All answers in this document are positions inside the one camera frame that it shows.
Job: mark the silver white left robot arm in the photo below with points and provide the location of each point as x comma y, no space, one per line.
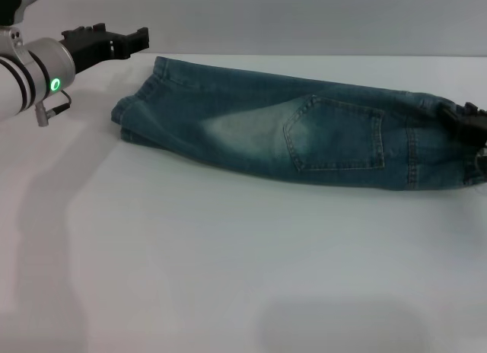
30,75

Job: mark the blue denim shorts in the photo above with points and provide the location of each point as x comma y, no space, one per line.
304,132

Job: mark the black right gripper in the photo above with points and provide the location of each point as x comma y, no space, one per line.
475,128

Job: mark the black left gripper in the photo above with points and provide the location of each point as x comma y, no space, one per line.
87,48

